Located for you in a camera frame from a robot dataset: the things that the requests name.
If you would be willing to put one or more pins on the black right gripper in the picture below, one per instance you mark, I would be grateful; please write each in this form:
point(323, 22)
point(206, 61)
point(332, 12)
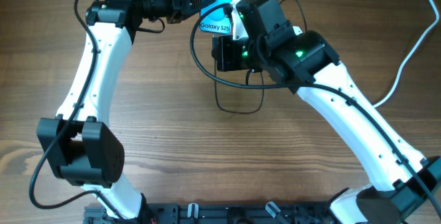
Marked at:
point(223, 52)

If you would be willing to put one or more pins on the teal Galaxy smartphone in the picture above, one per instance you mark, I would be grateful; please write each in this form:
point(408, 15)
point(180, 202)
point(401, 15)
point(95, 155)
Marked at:
point(216, 22)

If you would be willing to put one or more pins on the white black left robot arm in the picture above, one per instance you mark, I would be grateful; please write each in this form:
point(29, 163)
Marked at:
point(77, 142)

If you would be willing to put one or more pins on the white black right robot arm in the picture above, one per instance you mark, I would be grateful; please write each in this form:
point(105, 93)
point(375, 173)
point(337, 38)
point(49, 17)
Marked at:
point(401, 178)

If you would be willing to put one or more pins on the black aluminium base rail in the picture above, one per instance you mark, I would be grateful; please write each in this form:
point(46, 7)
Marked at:
point(312, 212)

